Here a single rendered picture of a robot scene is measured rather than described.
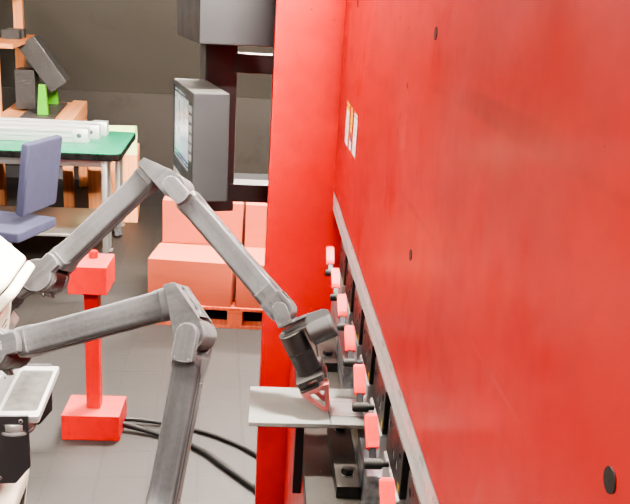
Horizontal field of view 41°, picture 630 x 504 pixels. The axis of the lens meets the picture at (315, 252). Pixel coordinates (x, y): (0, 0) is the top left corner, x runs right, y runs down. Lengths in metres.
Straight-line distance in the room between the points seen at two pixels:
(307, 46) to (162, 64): 6.12
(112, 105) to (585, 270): 8.25
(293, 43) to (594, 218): 2.07
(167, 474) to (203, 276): 3.47
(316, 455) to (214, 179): 1.12
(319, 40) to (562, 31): 1.95
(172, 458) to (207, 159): 1.44
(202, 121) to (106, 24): 6.00
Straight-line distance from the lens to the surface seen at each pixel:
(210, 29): 2.76
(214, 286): 4.96
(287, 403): 1.99
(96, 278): 3.57
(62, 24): 8.78
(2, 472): 1.95
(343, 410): 1.97
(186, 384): 1.53
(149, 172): 1.99
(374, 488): 1.81
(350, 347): 1.79
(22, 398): 1.96
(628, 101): 0.58
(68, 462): 3.74
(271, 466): 3.06
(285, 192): 2.68
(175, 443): 1.54
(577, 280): 0.64
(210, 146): 2.78
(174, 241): 5.29
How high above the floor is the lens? 1.91
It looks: 17 degrees down
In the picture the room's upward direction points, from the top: 3 degrees clockwise
